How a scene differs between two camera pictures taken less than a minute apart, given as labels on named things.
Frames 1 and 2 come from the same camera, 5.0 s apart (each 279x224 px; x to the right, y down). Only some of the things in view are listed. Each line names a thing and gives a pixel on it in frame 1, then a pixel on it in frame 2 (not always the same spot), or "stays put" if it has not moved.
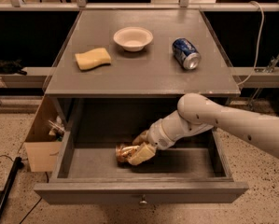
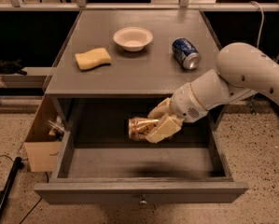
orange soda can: (125, 153) -> (138, 128)
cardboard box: (44, 151) stays put
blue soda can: (185, 53) stays put
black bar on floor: (18, 164) stays put
